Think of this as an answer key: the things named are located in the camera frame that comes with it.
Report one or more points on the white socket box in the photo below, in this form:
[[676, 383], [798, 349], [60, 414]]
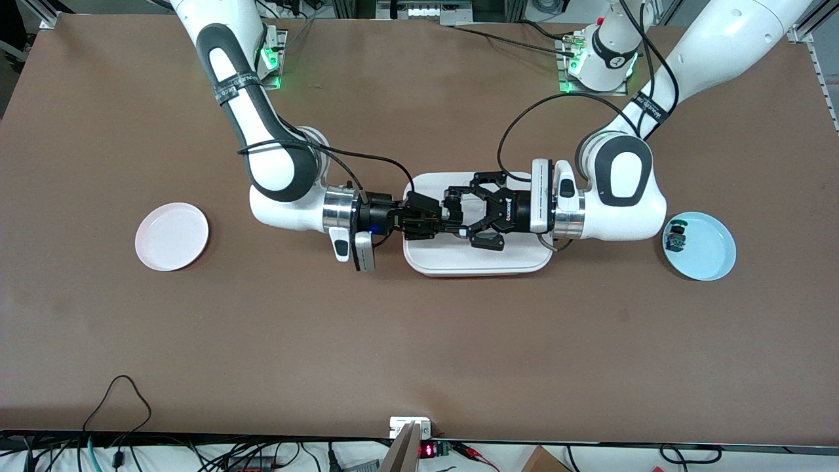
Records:
[[400, 425]]

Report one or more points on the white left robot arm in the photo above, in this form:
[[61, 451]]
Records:
[[623, 216]]

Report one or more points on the grey metal equipment rack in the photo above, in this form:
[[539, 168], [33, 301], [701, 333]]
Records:
[[426, 12]]

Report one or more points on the perforated aluminium rail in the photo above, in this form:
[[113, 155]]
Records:
[[827, 85]]

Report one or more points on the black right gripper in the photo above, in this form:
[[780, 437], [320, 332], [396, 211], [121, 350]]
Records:
[[379, 214]]

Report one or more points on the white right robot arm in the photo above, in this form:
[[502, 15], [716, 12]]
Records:
[[275, 164]]

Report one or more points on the cardboard box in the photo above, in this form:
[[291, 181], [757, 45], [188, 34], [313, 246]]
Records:
[[541, 462]]

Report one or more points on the black table edge strip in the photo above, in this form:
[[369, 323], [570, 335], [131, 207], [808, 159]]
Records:
[[196, 437]]

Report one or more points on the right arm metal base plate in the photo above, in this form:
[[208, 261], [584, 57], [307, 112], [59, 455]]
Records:
[[282, 78]]

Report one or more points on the aluminium corner profile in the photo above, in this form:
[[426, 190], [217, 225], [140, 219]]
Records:
[[42, 14], [809, 26]]

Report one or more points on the red digit display module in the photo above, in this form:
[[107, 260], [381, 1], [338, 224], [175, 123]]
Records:
[[427, 450]]

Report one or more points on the light blue plate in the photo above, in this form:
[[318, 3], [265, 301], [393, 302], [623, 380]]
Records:
[[704, 252]]

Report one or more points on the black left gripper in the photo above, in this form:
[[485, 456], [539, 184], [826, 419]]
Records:
[[515, 211]]

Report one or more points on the white lidded container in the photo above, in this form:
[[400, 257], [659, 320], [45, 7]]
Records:
[[459, 259]]

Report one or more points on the wooden slat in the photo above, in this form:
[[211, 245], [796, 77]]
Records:
[[403, 455]]

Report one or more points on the pink plate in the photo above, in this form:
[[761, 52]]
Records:
[[172, 237]]

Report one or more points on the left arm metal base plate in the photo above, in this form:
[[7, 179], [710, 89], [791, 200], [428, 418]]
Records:
[[570, 90]]

